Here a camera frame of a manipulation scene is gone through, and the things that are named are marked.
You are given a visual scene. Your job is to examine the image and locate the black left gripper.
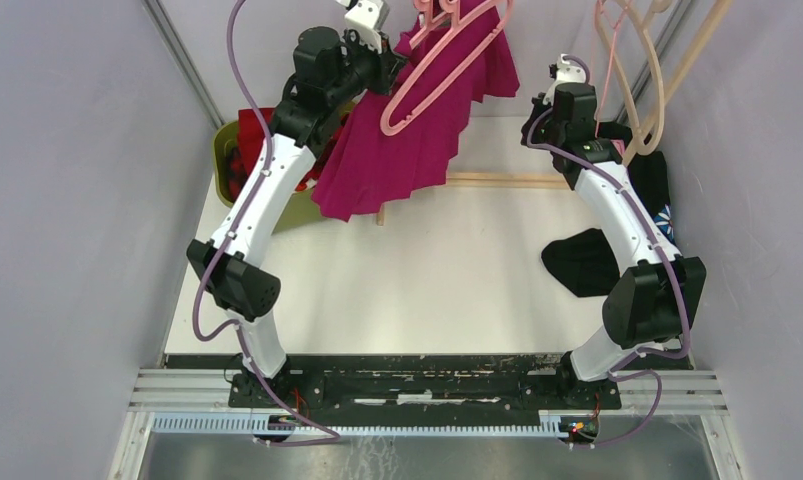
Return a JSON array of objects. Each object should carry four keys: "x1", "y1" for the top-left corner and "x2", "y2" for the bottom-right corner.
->
[{"x1": 328, "y1": 29, "x2": 408, "y2": 109}]

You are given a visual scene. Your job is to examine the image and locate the pink hanger of magenta skirt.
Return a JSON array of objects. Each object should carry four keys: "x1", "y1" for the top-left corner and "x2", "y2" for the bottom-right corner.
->
[{"x1": 410, "y1": 0, "x2": 461, "y2": 49}]

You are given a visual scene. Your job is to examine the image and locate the magenta pleated skirt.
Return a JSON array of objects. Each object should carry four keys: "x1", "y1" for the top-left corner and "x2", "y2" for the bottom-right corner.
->
[{"x1": 312, "y1": 7, "x2": 520, "y2": 222}]

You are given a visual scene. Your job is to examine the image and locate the pink plastic hanger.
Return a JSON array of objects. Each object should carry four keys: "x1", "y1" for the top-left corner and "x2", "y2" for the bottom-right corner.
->
[{"x1": 379, "y1": 0, "x2": 515, "y2": 138}]

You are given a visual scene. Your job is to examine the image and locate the pink wire hanger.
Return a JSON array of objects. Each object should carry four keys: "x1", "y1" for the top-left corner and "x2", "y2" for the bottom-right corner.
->
[{"x1": 593, "y1": 1, "x2": 636, "y2": 135}]

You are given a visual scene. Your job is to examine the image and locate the red dress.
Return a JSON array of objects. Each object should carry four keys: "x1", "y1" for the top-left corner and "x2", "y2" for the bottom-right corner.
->
[{"x1": 235, "y1": 102, "x2": 355, "y2": 192}]

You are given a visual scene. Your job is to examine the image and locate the beige plastic hanger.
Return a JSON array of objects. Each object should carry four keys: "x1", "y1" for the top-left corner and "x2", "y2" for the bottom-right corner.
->
[{"x1": 595, "y1": 1, "x2": 672, "y2": 164}]

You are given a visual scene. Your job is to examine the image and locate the red navy plaid skirt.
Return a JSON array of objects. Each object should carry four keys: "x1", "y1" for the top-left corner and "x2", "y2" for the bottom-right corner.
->
[{"x1": 224, "y1": 147, "x2": 248, "y2": 201}]

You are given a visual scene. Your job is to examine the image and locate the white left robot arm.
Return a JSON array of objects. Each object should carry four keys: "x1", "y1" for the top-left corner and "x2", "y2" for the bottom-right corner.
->
[{"x1": 187, "y1": 26, "x2": 405, "y2": 407}]

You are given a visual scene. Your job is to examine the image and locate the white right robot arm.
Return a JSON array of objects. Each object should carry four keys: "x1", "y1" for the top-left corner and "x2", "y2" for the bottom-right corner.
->
[{"x1": 525, "y1": 82, "x2": 707, "y2": 408}]

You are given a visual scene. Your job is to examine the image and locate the pink cloth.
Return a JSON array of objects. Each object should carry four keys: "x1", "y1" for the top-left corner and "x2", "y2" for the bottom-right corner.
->
[{"x1": 610, "y1": 139, "x2": 627, "y2": 157}]

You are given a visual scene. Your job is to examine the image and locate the wooden clothes rack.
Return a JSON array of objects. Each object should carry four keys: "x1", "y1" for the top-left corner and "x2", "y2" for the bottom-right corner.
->
[{"x1": 374, "y1": 0, "x2": 734, "y2": 228}]

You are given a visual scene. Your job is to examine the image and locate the black shirt with flower print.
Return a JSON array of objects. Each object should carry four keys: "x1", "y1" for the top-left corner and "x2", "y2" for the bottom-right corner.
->
[{"x1": 540, "y1": 122, "x2": 684, "y2": 299}]

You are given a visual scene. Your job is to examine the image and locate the olive green plastic basket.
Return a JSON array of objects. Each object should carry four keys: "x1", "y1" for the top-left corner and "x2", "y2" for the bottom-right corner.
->
[{"x1": 212, "y1": 109, "x2": 342, "y2": 233}]

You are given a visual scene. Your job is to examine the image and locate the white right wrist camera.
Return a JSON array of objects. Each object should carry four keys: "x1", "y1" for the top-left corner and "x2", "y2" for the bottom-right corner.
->
[{"x1": 549, "y1": 54, "x2": 591, "y2": 88}]

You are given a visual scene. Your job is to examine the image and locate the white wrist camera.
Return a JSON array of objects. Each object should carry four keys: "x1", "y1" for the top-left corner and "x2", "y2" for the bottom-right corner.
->
[
  {"x1": 337, "y1": 0, "x2": 390, "y2": 54},
  {"x1": 549, "y1": 54, "x2": 591, "y2": 88}
]

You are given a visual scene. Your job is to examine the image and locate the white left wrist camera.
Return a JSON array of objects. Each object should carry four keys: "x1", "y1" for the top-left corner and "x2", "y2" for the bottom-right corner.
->
[{"x1": 337, "y1": 0, "x2": 390, "y2": 54}]

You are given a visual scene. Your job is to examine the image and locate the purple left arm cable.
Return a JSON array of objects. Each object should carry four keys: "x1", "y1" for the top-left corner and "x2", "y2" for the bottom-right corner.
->
[{"x1": 192, "y1": 0, "x2": 343, "y2": 448}]

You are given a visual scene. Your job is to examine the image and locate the aluminium corner rail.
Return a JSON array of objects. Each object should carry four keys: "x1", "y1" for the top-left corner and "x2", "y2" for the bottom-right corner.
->
[{"x1": 141, "y1": 0, "x2": 225, "y2": 129}]

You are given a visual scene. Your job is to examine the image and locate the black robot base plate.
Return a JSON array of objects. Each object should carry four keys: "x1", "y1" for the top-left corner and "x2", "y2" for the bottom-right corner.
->
[{"x1": 165, "y1": 353, "x2": 623, "y2": 432}]

